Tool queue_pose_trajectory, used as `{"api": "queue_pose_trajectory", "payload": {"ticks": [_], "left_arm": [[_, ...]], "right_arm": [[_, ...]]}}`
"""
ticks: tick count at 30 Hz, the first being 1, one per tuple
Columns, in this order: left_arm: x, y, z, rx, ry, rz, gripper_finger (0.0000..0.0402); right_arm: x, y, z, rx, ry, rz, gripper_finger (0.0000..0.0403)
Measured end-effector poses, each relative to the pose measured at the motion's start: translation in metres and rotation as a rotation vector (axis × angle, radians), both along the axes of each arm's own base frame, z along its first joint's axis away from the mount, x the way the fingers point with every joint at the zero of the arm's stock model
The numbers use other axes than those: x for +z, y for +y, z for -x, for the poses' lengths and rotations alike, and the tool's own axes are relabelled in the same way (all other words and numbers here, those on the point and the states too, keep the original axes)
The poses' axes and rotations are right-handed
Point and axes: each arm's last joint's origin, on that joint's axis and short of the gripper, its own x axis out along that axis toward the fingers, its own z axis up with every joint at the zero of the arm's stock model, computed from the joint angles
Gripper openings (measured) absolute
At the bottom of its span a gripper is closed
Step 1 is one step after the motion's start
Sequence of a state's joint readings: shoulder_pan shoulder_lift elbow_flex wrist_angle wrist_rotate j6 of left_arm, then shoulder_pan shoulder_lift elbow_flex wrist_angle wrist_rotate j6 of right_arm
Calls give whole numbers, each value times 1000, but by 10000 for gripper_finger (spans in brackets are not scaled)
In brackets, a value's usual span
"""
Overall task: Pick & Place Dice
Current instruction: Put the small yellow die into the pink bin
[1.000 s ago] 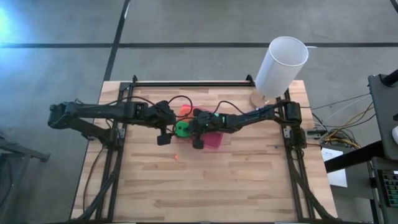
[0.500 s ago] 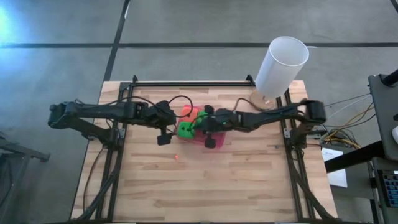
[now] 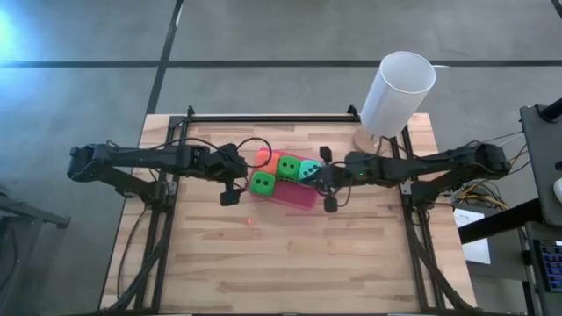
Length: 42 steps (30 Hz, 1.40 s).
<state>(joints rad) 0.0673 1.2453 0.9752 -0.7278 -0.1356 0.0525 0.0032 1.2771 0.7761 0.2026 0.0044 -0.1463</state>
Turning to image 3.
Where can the large green foam die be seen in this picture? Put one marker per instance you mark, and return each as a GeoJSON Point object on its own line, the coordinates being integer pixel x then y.
{"type": "Point", "coordinates": [262, 184]}
{"type": "Point", "coordinates": [288, 169]}

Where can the white plastic cup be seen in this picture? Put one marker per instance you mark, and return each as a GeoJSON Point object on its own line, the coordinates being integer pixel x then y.
{"type": "Point", "coordinates": [395, 96]}

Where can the black metal stand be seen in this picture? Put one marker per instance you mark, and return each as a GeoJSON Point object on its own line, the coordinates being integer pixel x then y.
{"type": "Point", "coordinates": [30, 213]}

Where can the black keyboard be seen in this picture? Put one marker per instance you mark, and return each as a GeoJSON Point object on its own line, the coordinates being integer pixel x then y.
{"type": "Point", "coordinates": [551, 267]}

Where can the dark grey desk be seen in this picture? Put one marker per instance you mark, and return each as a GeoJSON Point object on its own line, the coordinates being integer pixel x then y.
{"type": "Point", "coordinates": [542, 153]}

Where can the white paper sheet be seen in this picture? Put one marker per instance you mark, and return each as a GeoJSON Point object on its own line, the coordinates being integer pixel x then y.
{"type": "Point", "coordinates": [476, 252]}

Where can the large teal foam die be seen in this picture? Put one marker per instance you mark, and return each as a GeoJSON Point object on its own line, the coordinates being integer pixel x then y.
{"type": "Point", "coordinates": [309, 169]}

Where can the small white object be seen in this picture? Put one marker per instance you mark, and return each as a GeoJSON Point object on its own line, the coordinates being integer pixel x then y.
{"type": "Point", "coordinates": [558, 191]}

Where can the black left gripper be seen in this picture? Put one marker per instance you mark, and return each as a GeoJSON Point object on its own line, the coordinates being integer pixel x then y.
{"type": "Point", "coordinates": [226, 162]}

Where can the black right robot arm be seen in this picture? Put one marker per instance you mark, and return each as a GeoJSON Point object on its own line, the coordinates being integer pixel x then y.
{"type": "Point", "coordinates": [439, 164]}

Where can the black desk beam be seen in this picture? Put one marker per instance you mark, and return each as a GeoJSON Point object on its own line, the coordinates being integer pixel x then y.
{"type": "Point", "coordinates": [496, 224]}

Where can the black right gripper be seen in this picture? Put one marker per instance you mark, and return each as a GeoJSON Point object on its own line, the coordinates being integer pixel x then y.
{"type": "Point", "coordinates": [355, 169]}

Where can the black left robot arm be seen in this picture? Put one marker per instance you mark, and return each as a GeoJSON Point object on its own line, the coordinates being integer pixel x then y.
{"type": "Point", "coordinates": [131, 154]}

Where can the pink translucent plastic bin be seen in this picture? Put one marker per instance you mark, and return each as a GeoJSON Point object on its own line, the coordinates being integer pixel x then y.
{"type": "Point", "coordinates": [294, 197]}

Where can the black aluminium table frame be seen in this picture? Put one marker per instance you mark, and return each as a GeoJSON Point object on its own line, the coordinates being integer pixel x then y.
{"type": "Point", "coordinates": [263, 118]}

